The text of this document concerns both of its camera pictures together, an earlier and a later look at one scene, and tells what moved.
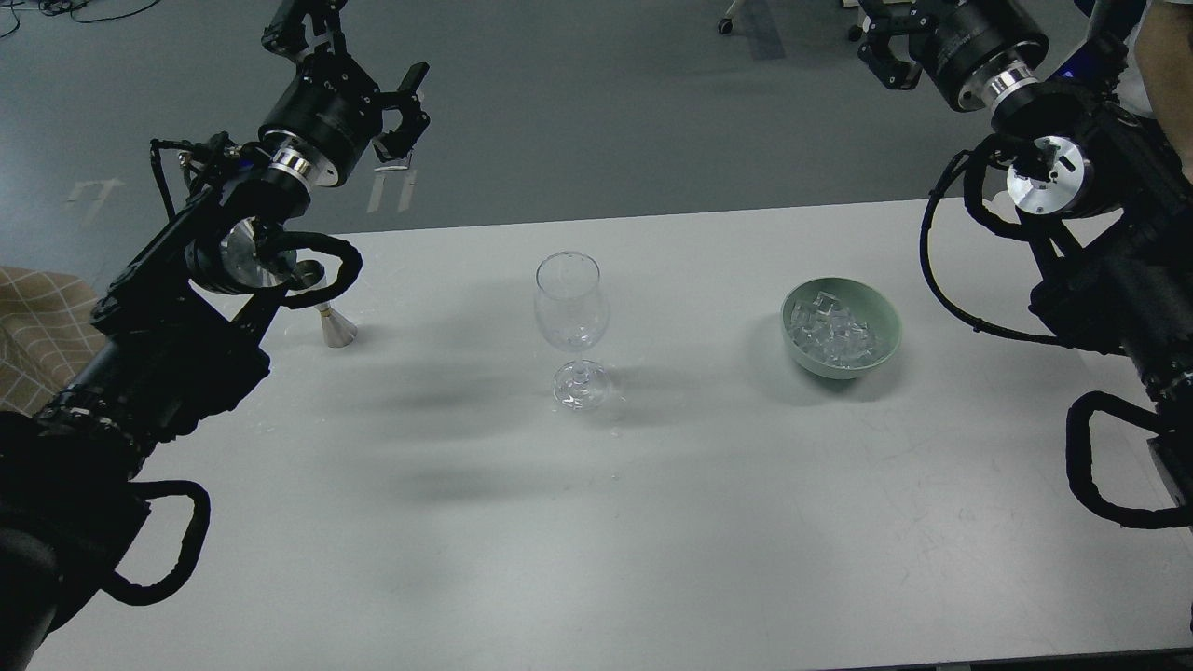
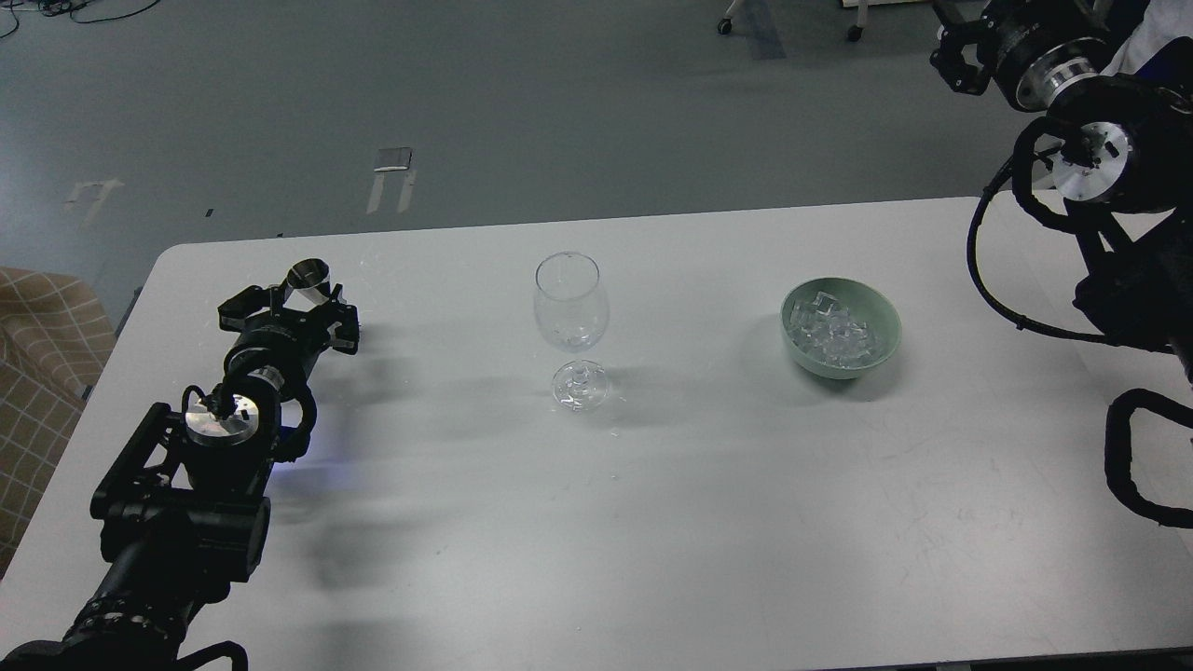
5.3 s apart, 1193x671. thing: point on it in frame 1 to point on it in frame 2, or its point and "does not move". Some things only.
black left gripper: (333, 108) to (281, 348)
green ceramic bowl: (839, 328) does not move
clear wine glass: (572, 309) does not move
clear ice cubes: (826, 332) does not move
